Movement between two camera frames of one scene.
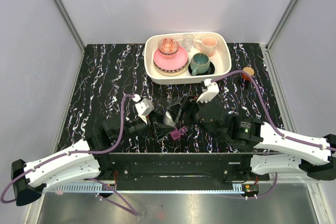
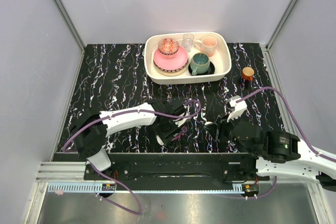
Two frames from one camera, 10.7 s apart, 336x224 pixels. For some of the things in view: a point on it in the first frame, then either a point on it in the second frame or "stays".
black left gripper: (163, 131) to (166, 136)
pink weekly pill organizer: (176, 134) stays
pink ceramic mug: (207, 45) stays
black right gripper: (190, 105) to (220, 125)
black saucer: (210, 70) stays
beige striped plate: (172, 72) stays
